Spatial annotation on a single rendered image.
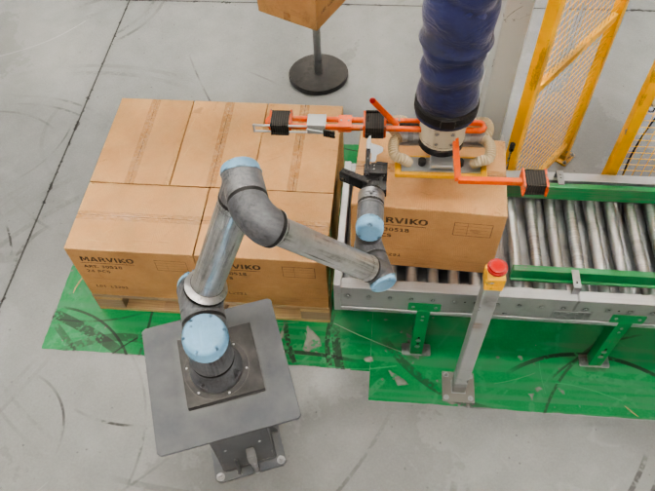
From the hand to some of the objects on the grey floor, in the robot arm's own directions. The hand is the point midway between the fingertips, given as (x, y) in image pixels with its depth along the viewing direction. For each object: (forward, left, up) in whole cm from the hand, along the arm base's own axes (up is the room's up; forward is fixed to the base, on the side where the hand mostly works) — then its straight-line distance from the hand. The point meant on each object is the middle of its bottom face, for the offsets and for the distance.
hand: (367, 150), depth 233 cm
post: (-52, -30, -121) cm, 135 cm away
